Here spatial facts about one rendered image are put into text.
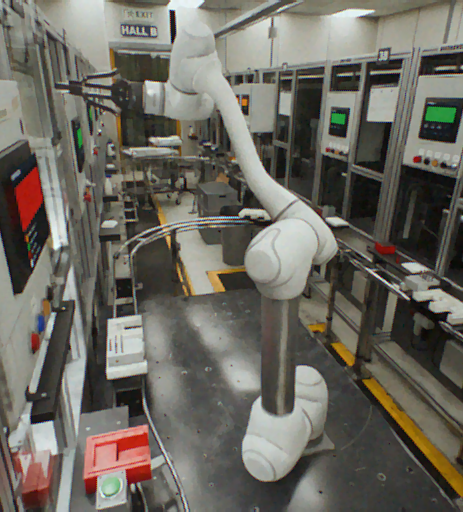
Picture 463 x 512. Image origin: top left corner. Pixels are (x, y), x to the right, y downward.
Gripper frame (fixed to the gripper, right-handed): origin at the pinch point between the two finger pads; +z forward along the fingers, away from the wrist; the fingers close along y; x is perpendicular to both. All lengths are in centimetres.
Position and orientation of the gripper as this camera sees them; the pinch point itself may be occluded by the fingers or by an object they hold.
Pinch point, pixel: (68, 86)
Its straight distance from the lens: 131.4
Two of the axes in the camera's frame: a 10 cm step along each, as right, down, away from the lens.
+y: -1.4, 8.9, 4.3
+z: -9.5, 0.0, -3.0
